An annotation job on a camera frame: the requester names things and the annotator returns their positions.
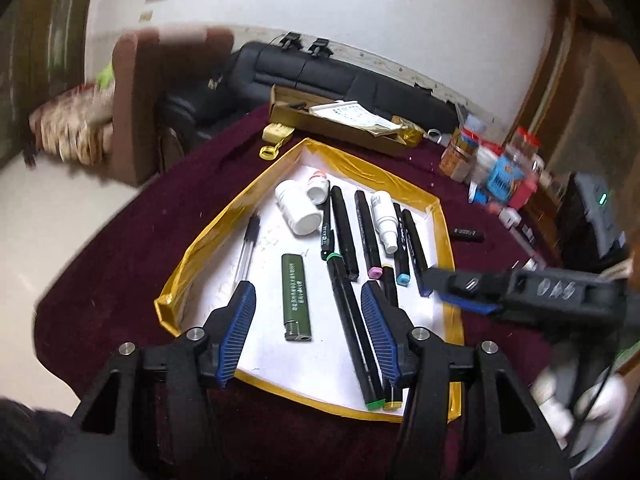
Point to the green lighter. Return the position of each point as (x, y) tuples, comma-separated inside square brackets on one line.
[(296, 295)]

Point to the person's right hand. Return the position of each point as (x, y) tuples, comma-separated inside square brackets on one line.
[(612, 400)]

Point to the yellow-capped black marker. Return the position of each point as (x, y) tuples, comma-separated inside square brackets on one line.
[(389, 285)]

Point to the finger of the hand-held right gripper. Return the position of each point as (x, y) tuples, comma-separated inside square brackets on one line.
[(465, 285)]

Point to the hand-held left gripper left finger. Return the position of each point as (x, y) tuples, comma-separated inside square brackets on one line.
[(240, 320)]

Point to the black clip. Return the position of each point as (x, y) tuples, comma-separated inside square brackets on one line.
[(291, 40), (320, 46)]

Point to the white spray bottle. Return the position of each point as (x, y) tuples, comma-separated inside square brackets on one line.
[(384, 215)]

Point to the clear jar red lid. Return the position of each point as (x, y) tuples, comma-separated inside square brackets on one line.
[(524, 142)]

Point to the short black stick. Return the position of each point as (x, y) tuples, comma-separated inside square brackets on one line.
[(467, 234)]

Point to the patterned cushion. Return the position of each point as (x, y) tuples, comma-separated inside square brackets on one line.
[(70, 125)]

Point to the white paper sheets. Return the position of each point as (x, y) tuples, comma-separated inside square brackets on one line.
[(350, 112)]

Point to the white tray with gold edges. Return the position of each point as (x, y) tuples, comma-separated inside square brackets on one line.
[(270, 280)]

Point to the small blue cube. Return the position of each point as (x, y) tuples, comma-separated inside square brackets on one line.
[(479, 194)]

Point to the blue-grey cup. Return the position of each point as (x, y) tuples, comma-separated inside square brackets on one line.
[(475, 124)]

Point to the small white bottle red label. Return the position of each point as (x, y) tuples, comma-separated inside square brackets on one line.
[(317, 190)]

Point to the yellow tape roll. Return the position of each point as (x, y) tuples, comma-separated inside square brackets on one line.
[(412, 135)]

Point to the light-blue-capped black marker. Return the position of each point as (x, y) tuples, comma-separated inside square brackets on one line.
[(400, 250)]

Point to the green-capped black marker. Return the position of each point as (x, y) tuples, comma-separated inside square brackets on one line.
[(350, 330)]

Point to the wooden glass cabinet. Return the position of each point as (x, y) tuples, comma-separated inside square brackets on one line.
[(590, 85)]

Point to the pink plastic jar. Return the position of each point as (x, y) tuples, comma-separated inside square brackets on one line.
[(525, 190)]

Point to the clear ballpoint pen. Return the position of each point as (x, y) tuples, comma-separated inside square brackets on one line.
[(247, 255)]

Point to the amber jar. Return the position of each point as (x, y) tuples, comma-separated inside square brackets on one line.
[(455, 160)]

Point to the maroon tablecloth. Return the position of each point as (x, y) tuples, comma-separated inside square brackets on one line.
[(125, 260)]

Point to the white-lidded plastic container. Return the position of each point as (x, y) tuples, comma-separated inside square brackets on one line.
[(485, 162)]

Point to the dark-blue-capped black marker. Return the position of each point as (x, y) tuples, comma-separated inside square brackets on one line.
[(414, 245)]

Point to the thin black pen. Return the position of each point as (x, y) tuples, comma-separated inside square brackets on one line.
[(326, 230)]

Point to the small gold block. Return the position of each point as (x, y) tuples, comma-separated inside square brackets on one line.
[(277, 132)]

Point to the maroon armchair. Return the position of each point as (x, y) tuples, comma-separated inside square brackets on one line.
[(135, 110)]

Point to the long cardboard box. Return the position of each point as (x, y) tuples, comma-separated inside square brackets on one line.
[(320, 125)]

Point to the black leather sofa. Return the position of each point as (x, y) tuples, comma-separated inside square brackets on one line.
[(320, 77)]

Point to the large white pill bottle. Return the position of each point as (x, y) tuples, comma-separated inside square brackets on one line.
[(295, 205)]

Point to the pink-capped black marker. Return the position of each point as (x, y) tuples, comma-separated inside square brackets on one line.
[(367, 235)]

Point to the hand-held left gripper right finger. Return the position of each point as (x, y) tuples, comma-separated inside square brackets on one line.
[(380, 330)]

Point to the white charger plug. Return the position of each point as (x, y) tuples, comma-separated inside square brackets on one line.
[(510, 217)]

